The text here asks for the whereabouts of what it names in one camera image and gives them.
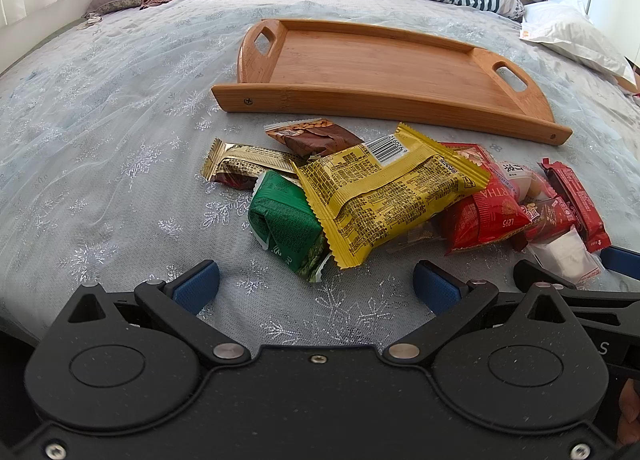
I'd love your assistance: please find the white cake clear packet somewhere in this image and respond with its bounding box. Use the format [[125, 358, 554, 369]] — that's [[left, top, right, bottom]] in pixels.
[[527, 228, 601, 286]]

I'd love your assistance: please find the red Biscoff biscuit packet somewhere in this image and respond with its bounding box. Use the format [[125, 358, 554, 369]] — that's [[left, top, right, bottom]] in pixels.
[[510, 197, 577, 252]]

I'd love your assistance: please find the red puffy snack bag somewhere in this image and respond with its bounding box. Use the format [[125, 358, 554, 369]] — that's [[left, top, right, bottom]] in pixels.
[[437, 142, 537, 254]]

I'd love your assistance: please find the red chocolate bar packet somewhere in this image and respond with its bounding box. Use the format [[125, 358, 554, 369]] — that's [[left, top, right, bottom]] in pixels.
[[539, 158, 611, 253]]

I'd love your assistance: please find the pink white candy packet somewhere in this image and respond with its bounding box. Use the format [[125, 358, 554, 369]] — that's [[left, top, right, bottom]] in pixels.
[[499, 161, 556, 203]]

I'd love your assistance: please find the green snack packet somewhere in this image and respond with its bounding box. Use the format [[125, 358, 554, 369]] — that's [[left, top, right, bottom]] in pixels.
[[247, 170, 331, 282]]

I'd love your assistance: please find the yellow snack packet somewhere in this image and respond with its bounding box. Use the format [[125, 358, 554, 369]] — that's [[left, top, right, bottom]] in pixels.
[[295, 123, 490, 269]]

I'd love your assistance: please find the gold snack packet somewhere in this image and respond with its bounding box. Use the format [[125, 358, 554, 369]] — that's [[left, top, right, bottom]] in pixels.
[[201, 138, 305, 190]]

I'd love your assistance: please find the brown nut bar packet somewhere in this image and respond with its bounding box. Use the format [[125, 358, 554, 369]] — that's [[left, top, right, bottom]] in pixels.
[[265, 118, 363, 160]]

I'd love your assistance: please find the person's right hand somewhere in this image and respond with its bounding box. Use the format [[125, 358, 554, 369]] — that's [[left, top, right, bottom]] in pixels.
[[617, 379, 640, 447]]

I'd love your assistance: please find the white pillow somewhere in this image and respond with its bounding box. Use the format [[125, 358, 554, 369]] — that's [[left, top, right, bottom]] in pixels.
[[520, 0, 637, 92]]

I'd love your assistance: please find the wooden serving tray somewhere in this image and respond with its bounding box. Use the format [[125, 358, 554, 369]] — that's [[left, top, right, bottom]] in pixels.
[[212, 19, 573, 146]]

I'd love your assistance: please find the small object near pillow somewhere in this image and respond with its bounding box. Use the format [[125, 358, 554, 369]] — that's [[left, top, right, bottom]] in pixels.
[[77, 14, 102, 30]]

